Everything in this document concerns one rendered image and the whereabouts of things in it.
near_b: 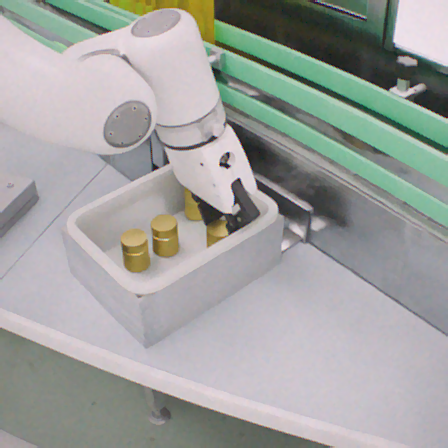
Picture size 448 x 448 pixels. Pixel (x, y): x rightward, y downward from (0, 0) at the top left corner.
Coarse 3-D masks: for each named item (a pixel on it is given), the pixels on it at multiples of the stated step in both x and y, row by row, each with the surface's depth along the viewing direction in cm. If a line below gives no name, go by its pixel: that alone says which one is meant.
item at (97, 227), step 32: (128, 192) 79; (160, 192) 83; (256, 192) 78; (96, 224) 77; (128, 224) 81; (192, 224) 85; (256, 224) 73; (96, 256) 69; (192, 256) 80; (128, 288) 66; (160, 288) 66
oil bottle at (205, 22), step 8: (168, 0) 89; (176, 0) 87; (184, 0) 86; (192, 0) 86; (200, 0) 87; (208, 0) 88; (168, 8) 90; (184, 8) 87; (192, 8) 87; (200, 8) 88; (208, 8) 89; (192, 16) 88; (200, 16) 89; (208, 16) 90; (200, 24) 90; (208, 24) 91; (200, 32) 90; (208, 32) 92; (208, 40) 92
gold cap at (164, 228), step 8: (160, 216) 79; (168, 216) 79; (152, 224) 78; (160, 224) 78; (168, 224) 78; (176, 224) 78; (152, 232) 78; (160, 232) 77; (168, 232) 77; (176, 232) 78; (152, 240) 79; (160, 240) 78; (168, 240) 78; (176, 240) 79; (152, 248) 80; (160, 248) 79; (168, 248) 79; (176, 248) 80; (160, 256) 79; (168, 256) 79
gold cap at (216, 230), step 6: (210, 222) 78; (216, 222) 78; (222, 222) 78; (210, 228) 77; (216, 228) 77; (222, 228) 77; (210, 234) 76; (216, 234) 76; (222, 234) 76; (210, 240) 77; (216, 240) 76; (210, 246) 77
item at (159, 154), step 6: (156, 138) 84; (156, 144) 85; (162, 144) 84; (156, 150) 85; (162, 150) 84; (156, 156) 86; (162, 156) 85; (156, 162) 87; (162, 162) 86; (168, 162) 86
